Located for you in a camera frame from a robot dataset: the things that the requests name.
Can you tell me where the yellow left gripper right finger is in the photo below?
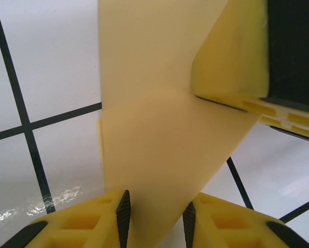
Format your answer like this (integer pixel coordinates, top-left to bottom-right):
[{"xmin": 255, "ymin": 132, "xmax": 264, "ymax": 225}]
[{"xmin": 181, "ymin": 192, "xmax": 309, "ymax": 248}]

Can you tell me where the yellow cloth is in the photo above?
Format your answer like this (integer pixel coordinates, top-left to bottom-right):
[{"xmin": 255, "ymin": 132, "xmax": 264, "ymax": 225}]
[{"xmin": 96, "ymin": 0, "xmax": 262, "ymax": 248}]

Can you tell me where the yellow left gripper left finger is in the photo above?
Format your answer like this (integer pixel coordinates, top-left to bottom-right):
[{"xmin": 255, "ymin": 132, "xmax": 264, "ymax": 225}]
[{"xmin": 4, "ymin": 190, "xmax": 132, "ymax": 248}]

